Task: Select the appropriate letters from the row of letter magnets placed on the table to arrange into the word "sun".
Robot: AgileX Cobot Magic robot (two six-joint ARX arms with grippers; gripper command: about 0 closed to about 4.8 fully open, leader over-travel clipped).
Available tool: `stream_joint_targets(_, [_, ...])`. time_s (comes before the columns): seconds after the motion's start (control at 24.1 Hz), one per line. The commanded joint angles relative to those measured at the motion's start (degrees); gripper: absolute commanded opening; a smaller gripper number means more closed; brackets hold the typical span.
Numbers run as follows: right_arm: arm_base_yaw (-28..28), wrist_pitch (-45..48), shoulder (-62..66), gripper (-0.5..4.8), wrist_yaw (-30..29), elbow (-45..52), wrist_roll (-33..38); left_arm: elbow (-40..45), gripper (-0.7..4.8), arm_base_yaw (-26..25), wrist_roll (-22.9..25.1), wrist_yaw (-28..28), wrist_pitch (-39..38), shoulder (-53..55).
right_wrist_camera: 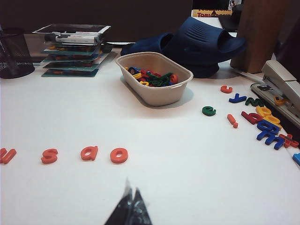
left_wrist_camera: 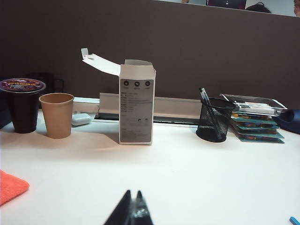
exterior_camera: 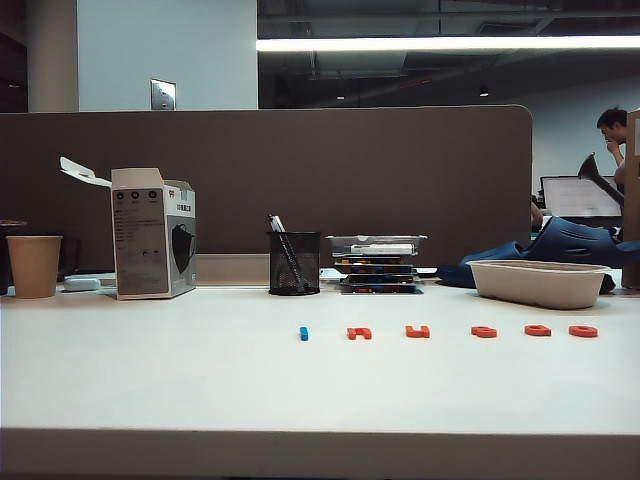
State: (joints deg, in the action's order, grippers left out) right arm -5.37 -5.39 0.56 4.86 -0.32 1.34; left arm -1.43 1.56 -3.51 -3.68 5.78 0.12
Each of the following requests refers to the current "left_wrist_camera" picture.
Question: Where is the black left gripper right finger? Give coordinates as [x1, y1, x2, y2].
[131, 190, 154, 225]

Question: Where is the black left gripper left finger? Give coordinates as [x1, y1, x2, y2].
[103, 189, 132, 225]

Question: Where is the white face mask box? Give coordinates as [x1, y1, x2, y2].
[81, 47, 157, 145]

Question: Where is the white earbuds case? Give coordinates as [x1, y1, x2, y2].
[71, 113, 91, 127]

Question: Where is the black mesh pen holder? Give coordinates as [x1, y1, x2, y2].
[195, 97, 236, 143]

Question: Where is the brown paper cup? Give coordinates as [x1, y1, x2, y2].
[38, 93, 75, 139]

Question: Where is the orange cloth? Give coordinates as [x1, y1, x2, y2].
[0, 170, 30, 207]

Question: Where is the black pen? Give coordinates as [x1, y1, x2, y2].
[198, 87, 225, 141]

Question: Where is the dark plastic cup with lid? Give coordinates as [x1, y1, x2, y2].
[0, 78, 46, 134]

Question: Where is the white marker pen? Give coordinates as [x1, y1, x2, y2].
[234, 103, 281, 116]

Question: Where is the brown desk partition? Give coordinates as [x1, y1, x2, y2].
[0, 0, 300, 111]

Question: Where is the navy blue foam clog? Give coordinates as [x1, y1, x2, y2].
[273, 109, 300, 135]

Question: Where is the computer monitor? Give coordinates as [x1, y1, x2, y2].
[205, 0, 247, 10]

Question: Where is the grey desk cable rail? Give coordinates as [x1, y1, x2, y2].
[72, 92, 202, 125]

